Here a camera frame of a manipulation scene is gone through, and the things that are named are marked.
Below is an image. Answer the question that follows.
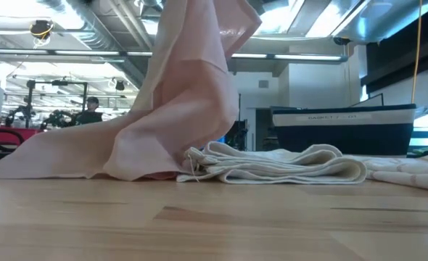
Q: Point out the red-checked white towel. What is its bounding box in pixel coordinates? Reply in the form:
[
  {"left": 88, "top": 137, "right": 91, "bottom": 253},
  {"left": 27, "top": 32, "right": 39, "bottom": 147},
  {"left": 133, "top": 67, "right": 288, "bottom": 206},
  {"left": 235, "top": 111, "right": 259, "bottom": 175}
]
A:
[{"left": 344, "top": 152, "right": 428, "bottom": 194}]

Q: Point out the red cart black handle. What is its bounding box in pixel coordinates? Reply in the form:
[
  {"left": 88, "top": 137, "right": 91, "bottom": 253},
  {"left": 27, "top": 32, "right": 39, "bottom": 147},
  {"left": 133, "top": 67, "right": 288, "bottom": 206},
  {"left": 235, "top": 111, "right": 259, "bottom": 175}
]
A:
[{"left": 0, "top": 126, "right": 44, "bottom": 146}]

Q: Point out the person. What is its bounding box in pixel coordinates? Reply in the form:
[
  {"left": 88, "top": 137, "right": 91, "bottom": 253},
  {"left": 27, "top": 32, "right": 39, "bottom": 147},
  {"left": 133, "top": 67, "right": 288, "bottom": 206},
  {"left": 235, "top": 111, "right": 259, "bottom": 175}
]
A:
[{"left": 76, "top": 96, "right": 104, "bottom": 126}]

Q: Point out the ceiling reel yellow cable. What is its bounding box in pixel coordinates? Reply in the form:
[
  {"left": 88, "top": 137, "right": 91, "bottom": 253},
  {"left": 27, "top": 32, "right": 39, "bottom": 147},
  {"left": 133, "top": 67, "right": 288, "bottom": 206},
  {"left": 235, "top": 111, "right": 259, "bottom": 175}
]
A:
[{"left": 29, "top": 19, "right": 55, "bottom": 49}]

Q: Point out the beige-checked white towel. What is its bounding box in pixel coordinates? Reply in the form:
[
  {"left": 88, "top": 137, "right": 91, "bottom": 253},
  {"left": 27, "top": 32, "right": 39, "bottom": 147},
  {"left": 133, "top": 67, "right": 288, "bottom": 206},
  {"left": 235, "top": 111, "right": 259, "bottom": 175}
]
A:
[{"left": 176, "top": 141, "right": 369, "bottom": 186}]

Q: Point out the black tall camera rig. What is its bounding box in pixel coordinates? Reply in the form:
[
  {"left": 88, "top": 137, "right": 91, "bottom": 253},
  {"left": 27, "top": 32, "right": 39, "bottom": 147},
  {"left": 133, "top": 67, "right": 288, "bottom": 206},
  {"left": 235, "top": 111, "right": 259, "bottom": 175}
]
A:
[{"left": 25, "top": 79, "right": 89, "bottom": 126}]

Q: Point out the navy fabric basket white band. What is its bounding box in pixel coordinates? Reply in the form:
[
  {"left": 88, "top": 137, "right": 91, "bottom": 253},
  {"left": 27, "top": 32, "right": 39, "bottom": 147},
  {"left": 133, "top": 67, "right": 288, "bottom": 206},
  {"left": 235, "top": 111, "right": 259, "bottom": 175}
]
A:
[{"left": 271, "top": 103, "right": 417, "bottom": 157}]

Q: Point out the navy white striped container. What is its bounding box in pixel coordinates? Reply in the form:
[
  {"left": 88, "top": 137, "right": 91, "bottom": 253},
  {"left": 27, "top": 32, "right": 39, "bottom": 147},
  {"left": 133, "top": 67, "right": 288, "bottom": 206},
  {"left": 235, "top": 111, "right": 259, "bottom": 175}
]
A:
[{"left": 409, "top": 126, "right": 428, "bottom": 148}]

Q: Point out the long ceiling light bar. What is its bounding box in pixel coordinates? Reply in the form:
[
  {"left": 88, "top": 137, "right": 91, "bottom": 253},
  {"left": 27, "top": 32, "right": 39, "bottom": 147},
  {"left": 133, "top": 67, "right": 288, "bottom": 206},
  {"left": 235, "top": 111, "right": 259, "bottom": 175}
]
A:
[{"left": 0, "top": 48, "right": 347, "bottom": 65}]

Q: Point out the plain pink towel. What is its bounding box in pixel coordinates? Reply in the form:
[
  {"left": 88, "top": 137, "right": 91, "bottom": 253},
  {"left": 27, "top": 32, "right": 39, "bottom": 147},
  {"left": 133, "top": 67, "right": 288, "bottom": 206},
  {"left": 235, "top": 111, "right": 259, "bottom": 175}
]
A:
[{"left": 0, "top": 0, "right": 263, "bottom": 183}]

